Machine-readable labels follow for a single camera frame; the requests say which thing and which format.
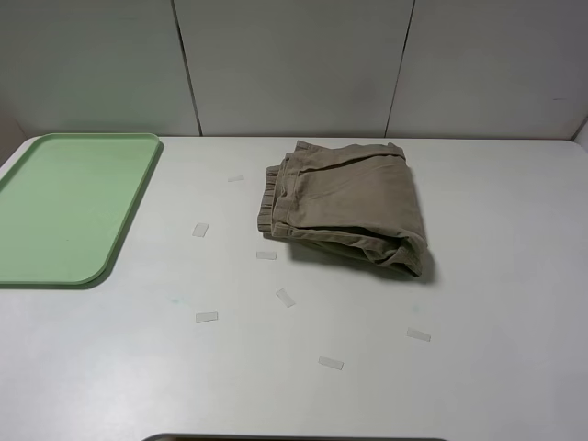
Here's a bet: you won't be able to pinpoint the clear tape strip middle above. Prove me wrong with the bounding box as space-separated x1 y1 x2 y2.
276 288 296 308

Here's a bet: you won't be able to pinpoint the clear tape strip bottom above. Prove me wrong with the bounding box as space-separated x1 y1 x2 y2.
318 356 345 370

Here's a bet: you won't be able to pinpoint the green plastic tray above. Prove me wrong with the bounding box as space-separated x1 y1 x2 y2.
1 133 163 287

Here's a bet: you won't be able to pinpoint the khaki shorts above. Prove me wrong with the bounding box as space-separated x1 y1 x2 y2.
257 141 428 277

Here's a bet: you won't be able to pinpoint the clear tape strip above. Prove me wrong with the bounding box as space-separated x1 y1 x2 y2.
192 222 209 238
318 356 345 370
255 251 277 260
196 311 219 323
276 288 296 308
406 328 431 343

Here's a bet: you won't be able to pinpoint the clear tape strip lower left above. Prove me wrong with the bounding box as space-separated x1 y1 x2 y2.
196 311 219 323

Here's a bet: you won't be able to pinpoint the clear tape strip right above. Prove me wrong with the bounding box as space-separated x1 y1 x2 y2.
406 328 431 343

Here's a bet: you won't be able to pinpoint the clear tape strip centre left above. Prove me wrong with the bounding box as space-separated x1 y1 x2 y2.
255 251 277 260

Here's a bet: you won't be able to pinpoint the clear tape strip upper left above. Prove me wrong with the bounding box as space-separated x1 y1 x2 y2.
192 222 209 238

